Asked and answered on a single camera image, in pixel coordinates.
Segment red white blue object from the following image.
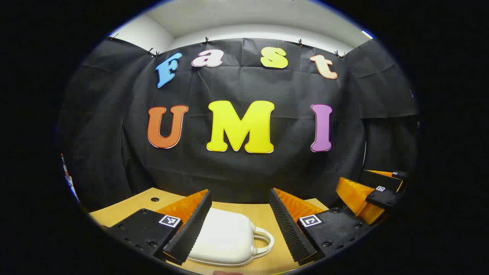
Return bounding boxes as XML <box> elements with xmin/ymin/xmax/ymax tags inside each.
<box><xmin>60</xmin><ymin>153</ymin><xmax>79</xmax><ymax>202</ymax></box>

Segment white suitcase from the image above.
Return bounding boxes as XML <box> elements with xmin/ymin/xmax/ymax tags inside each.
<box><xmin>187</xmin><ymin>208</ymin><xmax>275</xmax><ymax>267</ymax></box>

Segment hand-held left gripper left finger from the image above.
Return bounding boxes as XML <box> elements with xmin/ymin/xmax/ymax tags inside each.
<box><xmin>101</xmin><ymin>189</ymin><xmax>213</xmax><ymax>266</ymax></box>

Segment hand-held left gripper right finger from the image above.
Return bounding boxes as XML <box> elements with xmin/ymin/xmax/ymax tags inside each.
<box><xmin>269</xmin><ymin>188</ymin><xmax>374</xmax><ymax>266</ymax></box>

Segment black backdrop cloth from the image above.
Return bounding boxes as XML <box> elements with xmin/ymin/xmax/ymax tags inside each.
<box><xmin>57</xmin><ymin>37</ymin><xmax>421</xmax><ymax>212</ymax></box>

